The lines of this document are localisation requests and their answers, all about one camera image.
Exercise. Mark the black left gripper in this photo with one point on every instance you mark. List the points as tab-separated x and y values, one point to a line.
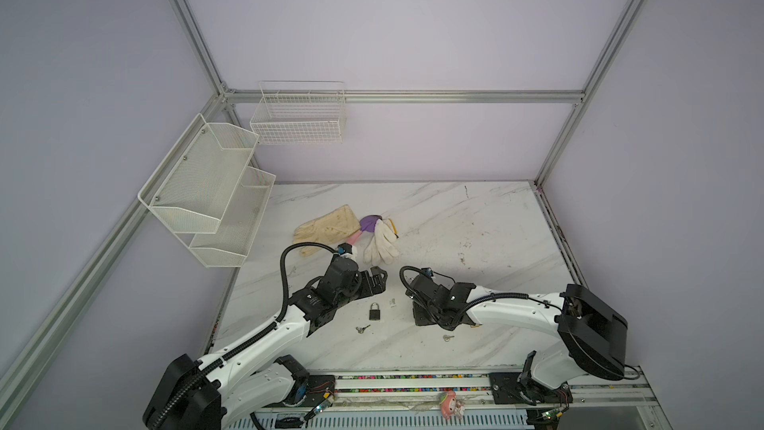
378	284

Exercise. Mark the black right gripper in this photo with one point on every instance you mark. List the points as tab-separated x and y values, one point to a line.
418	321

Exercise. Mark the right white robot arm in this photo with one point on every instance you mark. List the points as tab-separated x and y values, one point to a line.
590	336

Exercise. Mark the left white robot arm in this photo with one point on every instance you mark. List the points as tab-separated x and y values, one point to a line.
221	387

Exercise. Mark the black padlock near centre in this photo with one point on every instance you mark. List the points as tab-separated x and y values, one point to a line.
374	313

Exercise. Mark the white knit glove yellow cuff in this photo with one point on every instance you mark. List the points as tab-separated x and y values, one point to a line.
381	248

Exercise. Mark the pink toy figure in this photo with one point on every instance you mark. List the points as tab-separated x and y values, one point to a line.
451	406

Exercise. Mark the white mesh two-tier shelf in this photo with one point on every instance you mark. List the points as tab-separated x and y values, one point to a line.
208	193

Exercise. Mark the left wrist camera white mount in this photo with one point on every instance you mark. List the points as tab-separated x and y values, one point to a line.
344	248

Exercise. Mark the purple trowel pink handle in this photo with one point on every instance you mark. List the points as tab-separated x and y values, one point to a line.
367	224

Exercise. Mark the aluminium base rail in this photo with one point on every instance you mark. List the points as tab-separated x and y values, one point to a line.
462	399

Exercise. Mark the white wire basket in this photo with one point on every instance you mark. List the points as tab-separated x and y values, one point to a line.
300	113

